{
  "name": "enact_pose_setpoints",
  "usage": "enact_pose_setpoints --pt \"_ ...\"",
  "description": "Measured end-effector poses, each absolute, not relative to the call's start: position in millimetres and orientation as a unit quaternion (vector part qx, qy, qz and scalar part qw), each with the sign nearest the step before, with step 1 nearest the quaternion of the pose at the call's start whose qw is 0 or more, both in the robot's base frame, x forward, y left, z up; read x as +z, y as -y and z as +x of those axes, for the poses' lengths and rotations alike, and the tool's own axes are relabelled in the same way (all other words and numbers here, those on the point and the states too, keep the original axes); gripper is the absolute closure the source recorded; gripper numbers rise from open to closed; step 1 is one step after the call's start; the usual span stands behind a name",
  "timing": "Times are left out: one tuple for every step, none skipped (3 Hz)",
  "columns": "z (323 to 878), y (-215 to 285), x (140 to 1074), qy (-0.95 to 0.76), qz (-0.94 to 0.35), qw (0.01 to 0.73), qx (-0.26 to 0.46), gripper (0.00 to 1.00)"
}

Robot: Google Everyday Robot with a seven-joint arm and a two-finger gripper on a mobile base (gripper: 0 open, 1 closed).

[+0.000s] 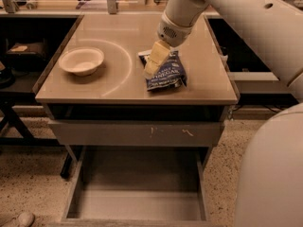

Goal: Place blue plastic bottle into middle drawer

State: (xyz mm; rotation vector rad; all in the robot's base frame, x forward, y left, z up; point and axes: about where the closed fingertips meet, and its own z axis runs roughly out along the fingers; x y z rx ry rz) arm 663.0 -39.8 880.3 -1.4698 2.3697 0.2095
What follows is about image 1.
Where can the black stand left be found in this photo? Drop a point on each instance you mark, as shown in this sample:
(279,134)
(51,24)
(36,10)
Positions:
(17,91)

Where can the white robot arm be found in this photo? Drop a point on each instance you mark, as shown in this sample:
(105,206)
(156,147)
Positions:
(270,187)

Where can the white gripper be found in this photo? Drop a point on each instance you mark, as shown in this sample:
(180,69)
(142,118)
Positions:
(172,34)

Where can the open lower drawer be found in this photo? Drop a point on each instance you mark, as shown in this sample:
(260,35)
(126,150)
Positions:
(137,187)

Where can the blue potato chip bag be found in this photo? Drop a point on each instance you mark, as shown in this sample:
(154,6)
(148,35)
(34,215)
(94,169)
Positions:
(171,74)

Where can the white paper bowl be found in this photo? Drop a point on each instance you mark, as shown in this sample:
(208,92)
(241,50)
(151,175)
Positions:
(81,61)

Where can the grey drawer cabinet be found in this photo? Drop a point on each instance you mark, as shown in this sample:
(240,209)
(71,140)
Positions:
(113,107)

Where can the white shoe tip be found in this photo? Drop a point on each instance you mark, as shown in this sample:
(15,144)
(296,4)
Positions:
(25,219)

